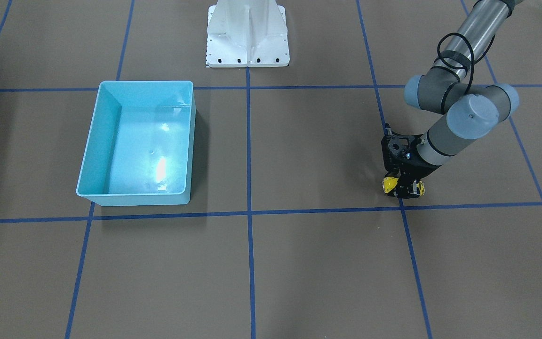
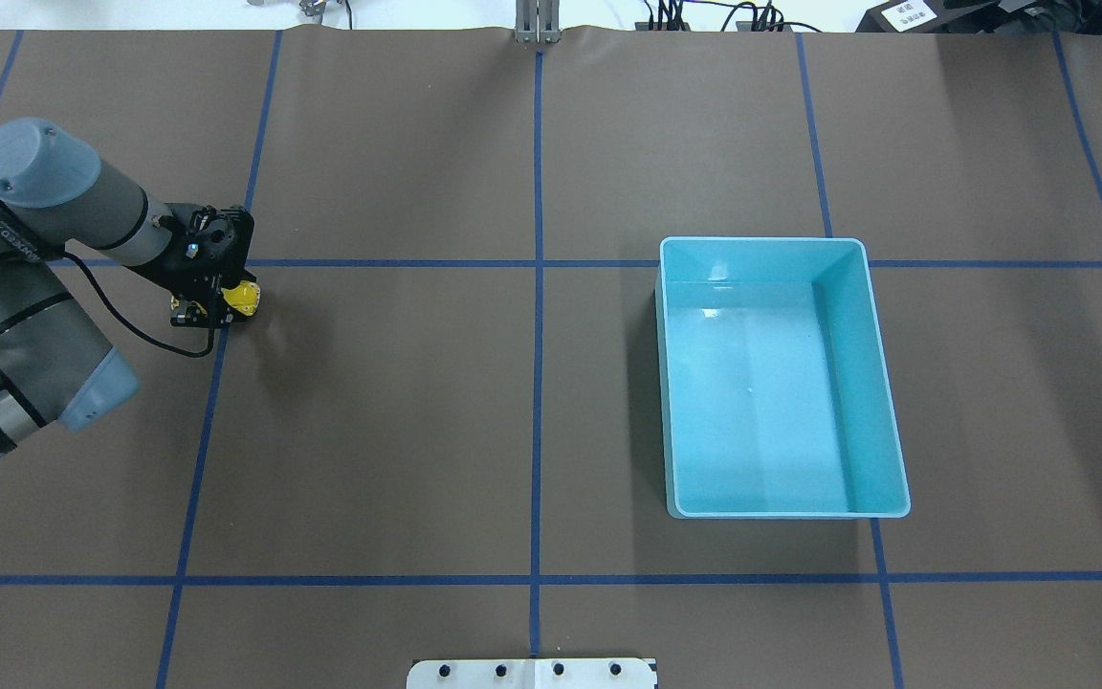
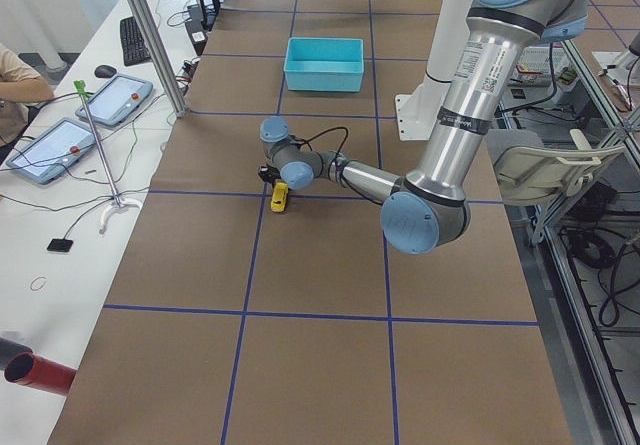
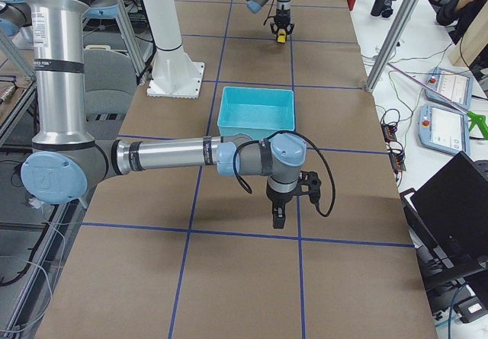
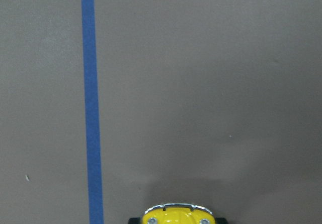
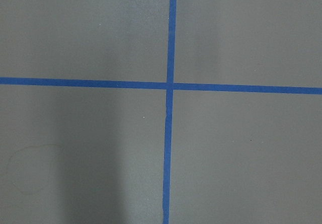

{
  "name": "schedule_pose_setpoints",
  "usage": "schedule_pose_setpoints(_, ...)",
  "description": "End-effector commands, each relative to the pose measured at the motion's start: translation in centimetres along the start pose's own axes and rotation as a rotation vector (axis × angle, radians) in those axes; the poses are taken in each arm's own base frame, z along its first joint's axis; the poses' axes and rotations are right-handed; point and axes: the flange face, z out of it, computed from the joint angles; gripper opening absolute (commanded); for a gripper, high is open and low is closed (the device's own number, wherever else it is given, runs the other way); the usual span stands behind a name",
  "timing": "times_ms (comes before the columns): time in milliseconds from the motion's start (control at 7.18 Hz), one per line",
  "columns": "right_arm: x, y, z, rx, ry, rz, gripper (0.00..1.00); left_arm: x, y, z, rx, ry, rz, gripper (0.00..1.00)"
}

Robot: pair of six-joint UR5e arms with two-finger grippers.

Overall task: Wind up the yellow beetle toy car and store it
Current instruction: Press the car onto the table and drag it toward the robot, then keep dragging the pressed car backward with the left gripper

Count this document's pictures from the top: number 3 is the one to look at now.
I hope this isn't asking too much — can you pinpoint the rubber band loop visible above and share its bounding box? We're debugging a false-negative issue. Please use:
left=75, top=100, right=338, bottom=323
left=29, top=276, right=47, bottom=291

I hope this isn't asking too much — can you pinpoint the seated person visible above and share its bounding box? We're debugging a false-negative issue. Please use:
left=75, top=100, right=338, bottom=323
left=1, top=44, right=54, bottom=161

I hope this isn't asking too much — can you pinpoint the yellow beetle toy car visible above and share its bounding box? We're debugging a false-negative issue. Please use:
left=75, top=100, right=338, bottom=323
left=270, top=182, right=289, bottom=213

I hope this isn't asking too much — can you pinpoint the red cardboard tube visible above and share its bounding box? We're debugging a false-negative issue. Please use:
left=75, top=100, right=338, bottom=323
left=1, top=338, right=76, bottom=396

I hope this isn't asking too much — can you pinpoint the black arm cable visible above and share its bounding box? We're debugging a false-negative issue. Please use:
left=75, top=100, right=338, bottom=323
left=289, top=125, right=351, bottom=166

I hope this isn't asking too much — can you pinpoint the aluminium frame post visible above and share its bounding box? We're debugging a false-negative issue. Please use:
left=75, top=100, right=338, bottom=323
left=127, top=0, right=187, bottom=118

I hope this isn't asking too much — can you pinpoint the far teach pendant tablet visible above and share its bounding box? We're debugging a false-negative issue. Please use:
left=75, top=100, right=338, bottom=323
left=87, top=74, right=153, bottom=128

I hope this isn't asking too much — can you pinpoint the teach pendant tablet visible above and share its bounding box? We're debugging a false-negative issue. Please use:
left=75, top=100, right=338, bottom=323
left=87, top=74, right=153, bottom=128
left=6, top=118, right=96, bottom=185

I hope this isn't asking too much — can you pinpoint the grey office chair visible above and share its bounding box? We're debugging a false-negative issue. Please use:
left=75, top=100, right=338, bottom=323
left=485, top=129, right=625, bottom=206

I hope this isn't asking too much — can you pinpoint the near teach pendant tablet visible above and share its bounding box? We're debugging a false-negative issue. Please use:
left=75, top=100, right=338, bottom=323
left=6, top=118, right=96, bottom=185

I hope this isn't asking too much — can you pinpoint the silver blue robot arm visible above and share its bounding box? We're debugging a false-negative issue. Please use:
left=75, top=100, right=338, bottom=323
left=260, top=0, right=587, bottom=254

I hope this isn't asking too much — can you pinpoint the black keyboard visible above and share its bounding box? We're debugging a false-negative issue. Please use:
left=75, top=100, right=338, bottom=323
left=120, top=17, right=150, bottom=66

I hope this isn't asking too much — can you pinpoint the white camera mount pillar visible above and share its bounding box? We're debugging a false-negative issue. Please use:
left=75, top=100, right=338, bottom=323
left=395, top=0, right=473, bottom=141

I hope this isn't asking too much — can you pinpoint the black computer mouse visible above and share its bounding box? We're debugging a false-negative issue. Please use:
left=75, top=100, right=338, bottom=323
left=94, top=65, right=117, bottom=78

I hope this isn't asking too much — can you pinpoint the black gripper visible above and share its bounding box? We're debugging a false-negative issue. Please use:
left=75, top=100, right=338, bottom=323
left=258, top=165, right=280, bottom=183

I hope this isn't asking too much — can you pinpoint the turquoise plastic bin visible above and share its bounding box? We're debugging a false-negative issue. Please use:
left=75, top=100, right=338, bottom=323
left=283, top=37, right=364, bottom=92

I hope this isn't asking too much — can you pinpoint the metal rod grabber tool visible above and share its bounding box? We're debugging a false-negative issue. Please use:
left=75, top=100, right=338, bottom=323
left=73, top=80, right=143, bottom=235

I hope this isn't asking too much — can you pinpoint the small black square pad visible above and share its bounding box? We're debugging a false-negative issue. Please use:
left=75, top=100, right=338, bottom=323
left=46, top=238, right=73, bottom=253

